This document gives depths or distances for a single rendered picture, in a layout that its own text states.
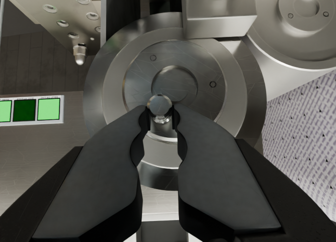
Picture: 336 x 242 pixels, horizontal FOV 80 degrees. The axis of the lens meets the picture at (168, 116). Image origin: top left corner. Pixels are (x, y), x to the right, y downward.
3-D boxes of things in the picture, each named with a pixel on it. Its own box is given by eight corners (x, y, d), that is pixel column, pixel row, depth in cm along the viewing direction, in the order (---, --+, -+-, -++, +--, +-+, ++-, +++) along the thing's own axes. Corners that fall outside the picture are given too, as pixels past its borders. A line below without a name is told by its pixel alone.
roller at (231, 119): (239, 22, 17) (256, 164, 15) (198, 98, 42) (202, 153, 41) (100, 31, 17) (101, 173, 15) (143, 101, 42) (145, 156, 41)
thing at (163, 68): (244, 63, 14) (201, 159, 13) (235, 73, 16) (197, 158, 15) (150, 22, 15) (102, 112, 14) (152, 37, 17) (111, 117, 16)
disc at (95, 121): (255, 5, 17) (280, 185, 15) (252, 9, 18) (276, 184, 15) (82, 16, 17) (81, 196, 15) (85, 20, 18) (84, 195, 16)
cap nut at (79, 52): (84, 45, 50) (84, 62, 50) (90, 52, 54) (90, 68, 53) (70, 45, 50) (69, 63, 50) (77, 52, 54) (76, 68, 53)
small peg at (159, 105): (167, 121, 11) (143, 113, 11) (168, 126, 14) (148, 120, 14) (175, 98, 11) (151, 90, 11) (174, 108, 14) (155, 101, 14)
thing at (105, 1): (106, -115, 21) (105, 53, 18) (140, 23, 44) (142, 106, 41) (102, -115, 21) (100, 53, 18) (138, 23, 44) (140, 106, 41)
